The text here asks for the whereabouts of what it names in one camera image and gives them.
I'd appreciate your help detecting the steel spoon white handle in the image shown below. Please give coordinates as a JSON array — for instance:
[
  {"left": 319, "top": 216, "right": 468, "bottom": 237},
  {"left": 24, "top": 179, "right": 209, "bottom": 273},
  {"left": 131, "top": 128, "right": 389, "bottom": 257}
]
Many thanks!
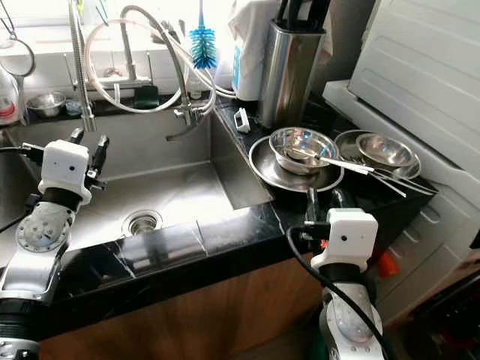
[{"left": 280, "top": 142, "right": 376, "bottom": 175}]

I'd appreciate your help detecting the large steel bowl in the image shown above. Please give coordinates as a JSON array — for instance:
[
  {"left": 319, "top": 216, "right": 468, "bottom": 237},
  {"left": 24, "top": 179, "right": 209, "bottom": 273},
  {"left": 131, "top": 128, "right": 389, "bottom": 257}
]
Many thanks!
[{"left": 268, "top": 126, "right": 341, "bottom": 176}]

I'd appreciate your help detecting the small steel bowl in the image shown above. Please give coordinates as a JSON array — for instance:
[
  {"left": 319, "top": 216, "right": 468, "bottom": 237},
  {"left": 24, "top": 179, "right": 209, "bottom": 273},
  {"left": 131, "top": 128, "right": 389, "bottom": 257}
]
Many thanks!
[{"left": 26, "top": 91, "right": 67, "bottom": 119}]

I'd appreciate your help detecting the metal chopstick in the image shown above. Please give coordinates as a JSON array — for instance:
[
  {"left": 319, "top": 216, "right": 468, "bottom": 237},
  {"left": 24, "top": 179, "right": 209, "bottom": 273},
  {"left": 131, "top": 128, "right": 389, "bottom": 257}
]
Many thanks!
[
  {"left": 371, "top": 166, "right": 437, "bottom": 196},
  {"left": 356, "top": 163, "right": 410, "bottom": 198}
]

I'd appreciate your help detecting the sink drain strainer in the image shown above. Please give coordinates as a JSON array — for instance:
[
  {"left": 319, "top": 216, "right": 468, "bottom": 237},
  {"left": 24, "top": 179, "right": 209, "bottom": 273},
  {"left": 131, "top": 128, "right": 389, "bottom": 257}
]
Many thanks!
[{"left": 121, "top": 209, "right": 164, "bottom": 238}]

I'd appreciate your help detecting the steel spring faucet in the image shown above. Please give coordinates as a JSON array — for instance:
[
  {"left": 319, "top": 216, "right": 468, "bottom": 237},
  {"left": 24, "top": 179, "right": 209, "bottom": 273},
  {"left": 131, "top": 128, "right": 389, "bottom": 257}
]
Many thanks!
[{"left": 67, "top": 0, "right": 98, "bottom": 133}]

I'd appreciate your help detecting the stainless steel sink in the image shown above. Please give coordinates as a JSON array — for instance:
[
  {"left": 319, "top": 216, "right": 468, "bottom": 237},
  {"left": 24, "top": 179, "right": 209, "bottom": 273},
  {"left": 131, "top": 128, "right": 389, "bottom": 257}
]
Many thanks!
[{"left": 0, "top": 111, "right": 275, "bottom": 280}]

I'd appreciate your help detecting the medium steel bowl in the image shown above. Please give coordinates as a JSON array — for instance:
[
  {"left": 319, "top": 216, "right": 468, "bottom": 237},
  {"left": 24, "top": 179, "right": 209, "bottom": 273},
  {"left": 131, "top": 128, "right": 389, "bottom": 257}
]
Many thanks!
[{"left": 355, "top": 133, "right": 415, "bottom": 169}]

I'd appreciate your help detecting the green sponge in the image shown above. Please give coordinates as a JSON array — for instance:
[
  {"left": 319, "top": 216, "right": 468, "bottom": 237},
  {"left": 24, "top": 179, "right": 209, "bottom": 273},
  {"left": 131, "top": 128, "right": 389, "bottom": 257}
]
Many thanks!
[{"left": 133, "top": 84, "right": 161, "bottom": 110}]

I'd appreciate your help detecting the white soap pump bottle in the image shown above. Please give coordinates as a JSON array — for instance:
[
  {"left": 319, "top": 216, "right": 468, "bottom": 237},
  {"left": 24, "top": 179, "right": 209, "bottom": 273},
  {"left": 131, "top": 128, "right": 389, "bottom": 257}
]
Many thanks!
[{"left": 0, "top": 67, "right": 22, "bottom": 126}]

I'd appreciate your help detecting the orange plastic object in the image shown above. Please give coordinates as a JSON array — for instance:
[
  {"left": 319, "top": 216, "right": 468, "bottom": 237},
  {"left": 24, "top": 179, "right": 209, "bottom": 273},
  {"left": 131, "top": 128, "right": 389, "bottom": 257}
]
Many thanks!
[{"left": 378, "top": 250, "right": 399, "bottom": 280}]

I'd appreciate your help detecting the round steel strainer ladle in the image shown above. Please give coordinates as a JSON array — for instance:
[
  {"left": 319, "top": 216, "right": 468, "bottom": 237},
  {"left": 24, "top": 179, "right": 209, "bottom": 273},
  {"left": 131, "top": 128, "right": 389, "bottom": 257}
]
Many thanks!
[{"left": 0, "top": 37, "right": 38, "bottom": 121}]

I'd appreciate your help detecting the small white plastic holder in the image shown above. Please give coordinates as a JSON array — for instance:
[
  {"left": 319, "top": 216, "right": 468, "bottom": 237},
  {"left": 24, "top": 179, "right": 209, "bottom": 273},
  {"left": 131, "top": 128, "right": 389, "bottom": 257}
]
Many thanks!
[{"left": 233, "top": 107, "right": 251, "bottom": 134}]

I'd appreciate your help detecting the steel knife block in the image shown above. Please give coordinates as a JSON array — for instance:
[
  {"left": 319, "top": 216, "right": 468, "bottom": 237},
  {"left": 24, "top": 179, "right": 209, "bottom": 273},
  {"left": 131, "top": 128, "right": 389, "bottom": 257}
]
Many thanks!
[{"left": 257, "top": 19, "right": 327, "bottom": 130}]

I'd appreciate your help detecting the wooden cabinet front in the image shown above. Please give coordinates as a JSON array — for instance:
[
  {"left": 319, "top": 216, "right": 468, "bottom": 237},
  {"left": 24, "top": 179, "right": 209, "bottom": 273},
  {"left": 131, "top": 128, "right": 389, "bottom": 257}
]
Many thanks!
[{"left": 37, "top": 255, "right": 325, "bottom": 360}]

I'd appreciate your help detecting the blue bottle brush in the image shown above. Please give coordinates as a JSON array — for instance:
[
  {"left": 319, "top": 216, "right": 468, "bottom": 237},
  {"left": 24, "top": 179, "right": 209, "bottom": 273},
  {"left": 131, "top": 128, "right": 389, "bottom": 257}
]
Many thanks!
[{"left": 189, "top": 0, "right": 218, "bottom": 71}]

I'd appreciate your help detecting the white ribbed appliance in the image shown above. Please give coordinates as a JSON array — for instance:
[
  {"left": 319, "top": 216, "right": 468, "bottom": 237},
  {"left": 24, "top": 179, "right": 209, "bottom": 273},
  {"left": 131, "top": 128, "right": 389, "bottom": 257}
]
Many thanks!
[{"left": 321, "top": 0, "right": 480, "bottom": 325}]

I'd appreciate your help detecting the white bag with blue label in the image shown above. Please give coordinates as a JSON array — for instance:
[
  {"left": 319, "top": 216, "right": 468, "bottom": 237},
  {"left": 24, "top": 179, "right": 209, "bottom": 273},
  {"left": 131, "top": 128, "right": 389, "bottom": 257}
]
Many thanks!
[{"left": 227, "top": 0, "right": 286, "bottom": 103}]

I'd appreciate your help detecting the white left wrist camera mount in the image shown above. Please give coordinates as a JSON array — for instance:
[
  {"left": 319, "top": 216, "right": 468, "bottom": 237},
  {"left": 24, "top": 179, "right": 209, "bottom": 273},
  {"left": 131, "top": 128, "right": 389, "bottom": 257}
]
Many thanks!
[{"left": 39, "top": 139, "right": 92, "bottom": 203}]

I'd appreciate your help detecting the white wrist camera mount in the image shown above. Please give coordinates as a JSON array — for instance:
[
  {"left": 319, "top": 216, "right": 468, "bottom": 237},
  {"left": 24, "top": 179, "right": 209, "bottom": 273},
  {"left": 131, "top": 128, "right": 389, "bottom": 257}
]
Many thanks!
[
  {"left": 39, "top": 139, "right": 92, "bottom": 203},
  {"left": 310, "top": 208, "right": 380, "bottom": 277}
]

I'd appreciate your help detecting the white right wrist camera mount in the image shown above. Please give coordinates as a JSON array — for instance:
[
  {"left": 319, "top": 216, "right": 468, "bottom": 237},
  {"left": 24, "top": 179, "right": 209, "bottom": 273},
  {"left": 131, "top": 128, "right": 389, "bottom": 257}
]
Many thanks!
[{"left": 310, "top": 208, "right": 380, "bottom": 277}]

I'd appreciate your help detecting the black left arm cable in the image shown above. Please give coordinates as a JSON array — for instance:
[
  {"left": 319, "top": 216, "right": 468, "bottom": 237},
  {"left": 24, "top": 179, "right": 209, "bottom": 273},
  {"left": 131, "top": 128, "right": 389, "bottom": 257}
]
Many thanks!
[{"left": 0, "top": 145, "right": 46, "bottom": 235}]

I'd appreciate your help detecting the steel faucet with black hose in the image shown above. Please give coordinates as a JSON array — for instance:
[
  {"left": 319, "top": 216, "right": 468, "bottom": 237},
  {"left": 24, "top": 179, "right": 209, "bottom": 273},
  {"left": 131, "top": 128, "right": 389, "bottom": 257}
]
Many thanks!
[{"left": 64, "top": 4, "right": 215, "bottom": 142}]

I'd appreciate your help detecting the white hose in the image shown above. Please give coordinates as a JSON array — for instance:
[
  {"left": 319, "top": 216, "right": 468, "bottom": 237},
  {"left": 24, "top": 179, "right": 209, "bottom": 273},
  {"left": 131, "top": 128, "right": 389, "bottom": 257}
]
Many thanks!
[{"left": 82, "top": 19, "right": 237, "bottom": 115}]

